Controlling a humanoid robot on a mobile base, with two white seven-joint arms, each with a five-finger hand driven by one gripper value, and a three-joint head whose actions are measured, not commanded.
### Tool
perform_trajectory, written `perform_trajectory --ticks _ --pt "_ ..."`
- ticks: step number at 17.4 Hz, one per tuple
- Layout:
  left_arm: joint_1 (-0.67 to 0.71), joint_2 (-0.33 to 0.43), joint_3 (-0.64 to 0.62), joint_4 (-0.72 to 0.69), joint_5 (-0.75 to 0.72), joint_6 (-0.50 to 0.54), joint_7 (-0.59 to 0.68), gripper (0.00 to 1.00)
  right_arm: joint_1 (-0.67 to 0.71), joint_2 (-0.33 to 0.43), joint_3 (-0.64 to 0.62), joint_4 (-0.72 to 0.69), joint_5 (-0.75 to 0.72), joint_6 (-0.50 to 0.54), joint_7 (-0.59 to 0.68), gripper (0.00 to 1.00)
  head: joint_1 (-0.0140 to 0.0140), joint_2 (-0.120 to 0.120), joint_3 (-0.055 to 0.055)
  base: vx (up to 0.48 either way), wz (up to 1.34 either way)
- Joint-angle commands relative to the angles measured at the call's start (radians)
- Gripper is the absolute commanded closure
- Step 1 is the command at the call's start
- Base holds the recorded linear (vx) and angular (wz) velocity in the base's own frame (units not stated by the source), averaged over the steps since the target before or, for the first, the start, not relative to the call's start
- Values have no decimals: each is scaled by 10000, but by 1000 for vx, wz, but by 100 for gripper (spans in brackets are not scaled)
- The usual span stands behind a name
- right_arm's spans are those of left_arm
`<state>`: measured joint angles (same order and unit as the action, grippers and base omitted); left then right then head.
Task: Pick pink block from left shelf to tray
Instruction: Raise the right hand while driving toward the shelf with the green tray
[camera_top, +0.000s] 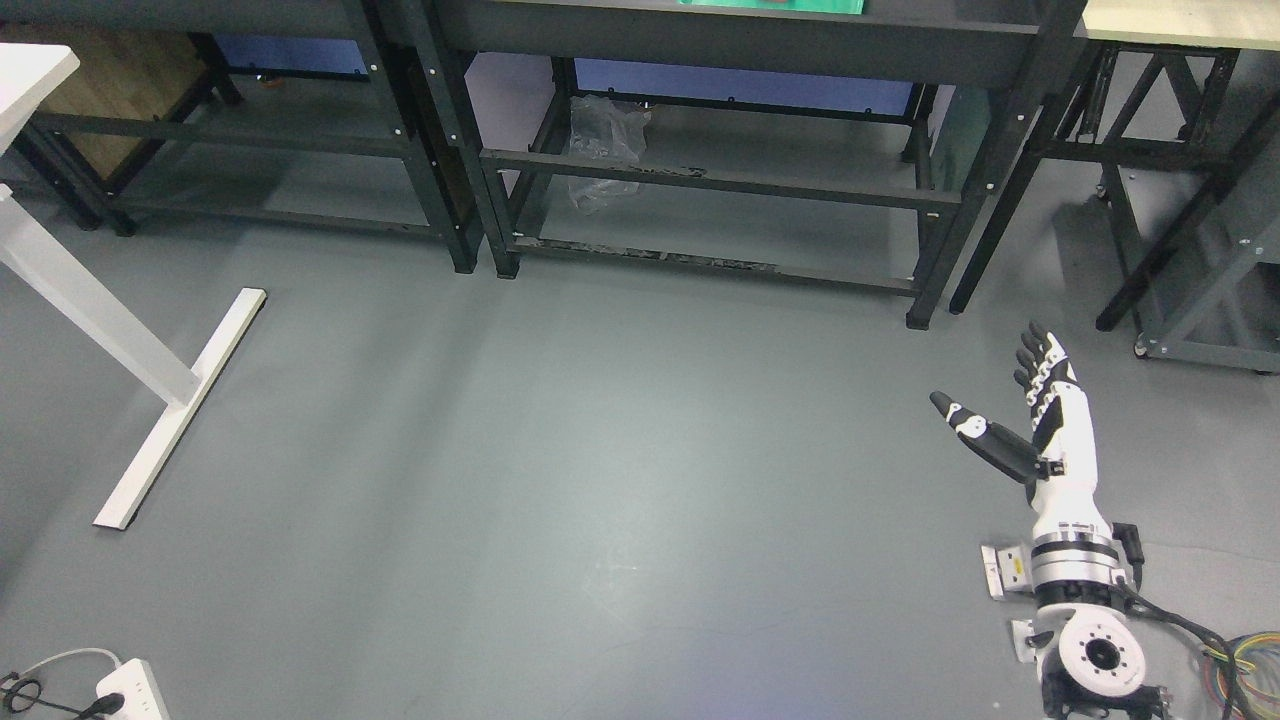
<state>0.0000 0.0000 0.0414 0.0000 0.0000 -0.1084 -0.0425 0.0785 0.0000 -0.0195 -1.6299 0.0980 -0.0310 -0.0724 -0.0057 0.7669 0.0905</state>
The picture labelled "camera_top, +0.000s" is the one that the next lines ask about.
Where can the brown cardboard box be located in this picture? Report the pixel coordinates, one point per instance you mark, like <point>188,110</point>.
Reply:
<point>135,74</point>

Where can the black metal shelf rack right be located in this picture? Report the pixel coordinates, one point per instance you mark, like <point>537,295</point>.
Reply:
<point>849,150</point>

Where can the black metal shelf rack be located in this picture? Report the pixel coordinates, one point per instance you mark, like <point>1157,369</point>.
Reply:
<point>90,160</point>
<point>849,150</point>

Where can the black metal shelf rack left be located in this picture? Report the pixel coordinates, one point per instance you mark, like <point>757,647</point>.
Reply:
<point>90,160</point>

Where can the grey metal cart frame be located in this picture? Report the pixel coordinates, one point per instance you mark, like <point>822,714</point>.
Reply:
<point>1151,102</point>

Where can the clear plastic bag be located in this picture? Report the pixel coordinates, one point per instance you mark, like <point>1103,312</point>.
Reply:
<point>604,129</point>

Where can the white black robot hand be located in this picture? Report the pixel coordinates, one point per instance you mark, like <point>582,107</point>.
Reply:
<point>1057,467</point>

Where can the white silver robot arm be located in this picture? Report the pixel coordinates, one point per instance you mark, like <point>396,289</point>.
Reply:
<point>1088,661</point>

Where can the white power strip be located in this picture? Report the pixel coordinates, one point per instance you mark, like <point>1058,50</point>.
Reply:
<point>135,682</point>

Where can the green plastic tray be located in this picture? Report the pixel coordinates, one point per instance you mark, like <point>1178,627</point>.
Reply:
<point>839,7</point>

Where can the white desk with leg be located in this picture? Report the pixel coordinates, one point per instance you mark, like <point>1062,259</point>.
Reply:
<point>50,269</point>

